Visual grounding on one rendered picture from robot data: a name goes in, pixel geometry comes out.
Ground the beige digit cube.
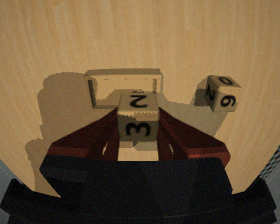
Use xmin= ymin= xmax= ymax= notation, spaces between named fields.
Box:
xmin=117 ymin=93 xmax=159 ymax=142
xmin=204 ymin=75 xmax=243 ymax=112

